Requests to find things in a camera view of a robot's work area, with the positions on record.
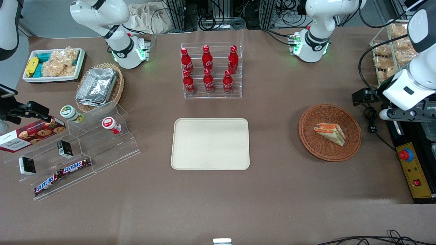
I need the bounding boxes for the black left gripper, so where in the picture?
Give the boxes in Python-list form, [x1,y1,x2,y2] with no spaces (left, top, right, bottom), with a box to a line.
[353,88,388,106]

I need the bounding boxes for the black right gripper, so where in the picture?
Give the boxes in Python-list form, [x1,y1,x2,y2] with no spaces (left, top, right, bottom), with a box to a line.
[0,101,50,125]

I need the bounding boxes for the triangular sandwich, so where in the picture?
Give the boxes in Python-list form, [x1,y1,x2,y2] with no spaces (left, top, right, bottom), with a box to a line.
[314,123,346,146]

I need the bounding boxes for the round brown wicker basket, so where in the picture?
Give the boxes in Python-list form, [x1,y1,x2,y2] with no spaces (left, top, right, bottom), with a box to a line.
[299,104,362,162]

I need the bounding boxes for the oval light wicker basket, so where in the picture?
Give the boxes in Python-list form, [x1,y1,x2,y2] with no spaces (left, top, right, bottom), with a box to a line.
[75,63,125,113]

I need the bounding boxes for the beige rectangular tray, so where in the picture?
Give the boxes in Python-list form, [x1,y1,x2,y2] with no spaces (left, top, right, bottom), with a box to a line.
[171,118,250,170]

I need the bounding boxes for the red cookie box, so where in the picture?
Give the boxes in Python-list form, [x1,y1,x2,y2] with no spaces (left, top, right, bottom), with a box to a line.
[0,117,66,153]

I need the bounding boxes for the green lid yogurt cup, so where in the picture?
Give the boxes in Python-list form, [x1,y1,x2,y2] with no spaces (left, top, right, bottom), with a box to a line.
[60,105,84,123]

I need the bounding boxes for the bagged fried snack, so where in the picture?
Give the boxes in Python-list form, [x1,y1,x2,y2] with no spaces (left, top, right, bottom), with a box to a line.
[374,56,395,70]
[378,67,398,84]
[395,37,418,51]
[395,50,418,65]
[374,44,393,57]
[389,23,411,38]

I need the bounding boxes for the small black box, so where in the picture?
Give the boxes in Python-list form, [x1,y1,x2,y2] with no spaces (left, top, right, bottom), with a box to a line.
[57,140,73,159]
[18,157,36,175]

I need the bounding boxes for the yellow snack pack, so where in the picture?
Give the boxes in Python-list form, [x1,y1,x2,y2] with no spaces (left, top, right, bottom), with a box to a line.
[26,57,39,77]

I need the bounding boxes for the black food warmer appliance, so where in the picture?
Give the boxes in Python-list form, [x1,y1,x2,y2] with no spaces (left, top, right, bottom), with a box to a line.
[385,112,436,205]

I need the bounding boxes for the bagged rice crackers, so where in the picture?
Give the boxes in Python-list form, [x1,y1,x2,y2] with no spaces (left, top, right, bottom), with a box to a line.
[42,47,80,78]

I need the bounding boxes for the teal snack packs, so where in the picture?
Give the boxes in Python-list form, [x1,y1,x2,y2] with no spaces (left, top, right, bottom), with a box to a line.
[35,53,52,77]

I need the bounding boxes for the white rectangular snack bin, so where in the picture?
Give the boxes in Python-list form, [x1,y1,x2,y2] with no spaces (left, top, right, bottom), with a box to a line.
[22,48,86,83]

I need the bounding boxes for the stacked foil containers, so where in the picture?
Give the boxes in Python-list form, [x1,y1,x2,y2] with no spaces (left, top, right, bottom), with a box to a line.
[76,68,118,107]

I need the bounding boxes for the brown chocolate bar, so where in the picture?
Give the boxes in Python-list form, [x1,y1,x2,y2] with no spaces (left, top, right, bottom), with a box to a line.
[34,172,62,196]
[61,158,92,175]

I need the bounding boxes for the red lid yogurt cup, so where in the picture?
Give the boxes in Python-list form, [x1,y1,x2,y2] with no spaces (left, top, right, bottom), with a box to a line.
[102,117,122,134]

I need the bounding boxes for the clear acrylic step display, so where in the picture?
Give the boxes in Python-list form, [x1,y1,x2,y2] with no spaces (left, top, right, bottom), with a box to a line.
[3,101,141,201]

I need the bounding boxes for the steel food pan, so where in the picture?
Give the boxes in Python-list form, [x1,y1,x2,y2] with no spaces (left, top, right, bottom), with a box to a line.
[421,116,436,142]

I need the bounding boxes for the red cola bottle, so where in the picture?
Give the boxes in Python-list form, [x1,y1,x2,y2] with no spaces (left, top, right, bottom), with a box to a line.
[183,69,196,95]
[223,70,234,94]
[202,45,214,70]
[180,47,194,75]
[203,68,215,94]
[228,45,239,74]

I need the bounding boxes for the clear acrylic bottle rack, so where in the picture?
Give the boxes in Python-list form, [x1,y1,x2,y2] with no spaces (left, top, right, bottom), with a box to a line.
[181,42,243,99]

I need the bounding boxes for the beige crumpled bag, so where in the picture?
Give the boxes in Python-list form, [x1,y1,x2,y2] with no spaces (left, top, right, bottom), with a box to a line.
[128,2,178,34]

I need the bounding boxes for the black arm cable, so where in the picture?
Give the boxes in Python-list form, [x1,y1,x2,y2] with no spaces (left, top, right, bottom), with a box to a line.
[358,0,420,103]

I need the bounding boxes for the black power cable with plug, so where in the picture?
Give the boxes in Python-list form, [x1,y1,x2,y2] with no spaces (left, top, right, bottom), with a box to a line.
[362,105,398,152]

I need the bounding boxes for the white wire rack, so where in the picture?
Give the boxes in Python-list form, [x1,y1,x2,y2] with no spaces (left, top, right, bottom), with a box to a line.
[370,20,420,87]

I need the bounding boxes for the black base cables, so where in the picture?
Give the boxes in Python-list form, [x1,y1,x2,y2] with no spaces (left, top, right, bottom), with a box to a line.
[262,29,297,47]

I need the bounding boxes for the black floor cables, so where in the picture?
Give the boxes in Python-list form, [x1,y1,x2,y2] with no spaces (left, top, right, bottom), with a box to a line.
[317,230,436,245]

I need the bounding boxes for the coiled black cables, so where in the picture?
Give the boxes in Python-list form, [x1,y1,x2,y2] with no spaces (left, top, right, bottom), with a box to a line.
[199,14,246,32]

